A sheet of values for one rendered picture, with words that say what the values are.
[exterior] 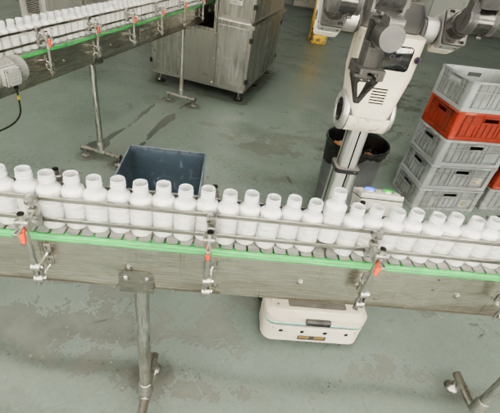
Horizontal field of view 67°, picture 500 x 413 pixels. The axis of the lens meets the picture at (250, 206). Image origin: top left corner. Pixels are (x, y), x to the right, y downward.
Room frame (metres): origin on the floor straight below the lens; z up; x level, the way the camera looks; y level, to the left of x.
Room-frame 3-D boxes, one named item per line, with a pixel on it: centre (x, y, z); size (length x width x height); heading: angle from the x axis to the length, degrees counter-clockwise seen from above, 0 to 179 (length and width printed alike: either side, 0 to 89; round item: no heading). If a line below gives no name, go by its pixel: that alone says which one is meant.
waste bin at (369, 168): (2.50, -0.67, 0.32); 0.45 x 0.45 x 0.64
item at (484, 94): (2.98, -1.60, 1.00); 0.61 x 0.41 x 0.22; 104
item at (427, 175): (2.98, -1.60, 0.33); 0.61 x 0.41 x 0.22; 103
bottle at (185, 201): (0.79, 0.17, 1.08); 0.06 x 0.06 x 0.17
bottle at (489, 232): (0.91, -0.69, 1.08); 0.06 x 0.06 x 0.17
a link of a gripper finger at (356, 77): (1.00, -0.23, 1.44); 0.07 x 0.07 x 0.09; 8
